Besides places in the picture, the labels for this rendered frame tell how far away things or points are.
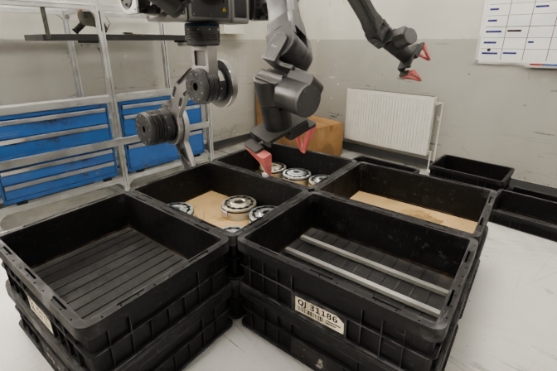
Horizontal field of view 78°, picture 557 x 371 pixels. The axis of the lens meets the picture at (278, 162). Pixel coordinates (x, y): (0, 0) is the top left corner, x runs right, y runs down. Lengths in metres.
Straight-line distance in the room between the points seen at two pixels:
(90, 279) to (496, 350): 0.86
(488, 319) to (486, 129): 2.94
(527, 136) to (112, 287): 3.49
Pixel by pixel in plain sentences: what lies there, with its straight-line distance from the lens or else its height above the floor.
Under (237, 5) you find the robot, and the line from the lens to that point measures 1.51.
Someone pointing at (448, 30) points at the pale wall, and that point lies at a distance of 3.84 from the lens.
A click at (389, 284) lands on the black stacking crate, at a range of 0.79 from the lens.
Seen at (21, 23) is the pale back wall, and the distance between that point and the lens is 3.53.
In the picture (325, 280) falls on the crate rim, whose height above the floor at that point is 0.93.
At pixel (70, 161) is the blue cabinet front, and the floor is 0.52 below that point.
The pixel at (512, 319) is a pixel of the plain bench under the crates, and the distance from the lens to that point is 1.03.
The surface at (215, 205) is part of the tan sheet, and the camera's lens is 1.08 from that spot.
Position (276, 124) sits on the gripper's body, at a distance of 0.65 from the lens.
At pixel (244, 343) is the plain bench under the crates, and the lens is 0.83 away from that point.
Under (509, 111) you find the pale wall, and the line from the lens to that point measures 3.74.
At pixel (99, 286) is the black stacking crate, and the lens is 0.84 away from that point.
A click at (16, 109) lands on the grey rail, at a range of 2.64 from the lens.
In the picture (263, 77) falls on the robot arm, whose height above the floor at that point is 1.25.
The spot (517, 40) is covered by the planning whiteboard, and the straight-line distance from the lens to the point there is 3.69.
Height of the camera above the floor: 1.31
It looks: 20 degrees down
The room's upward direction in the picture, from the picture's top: straight up
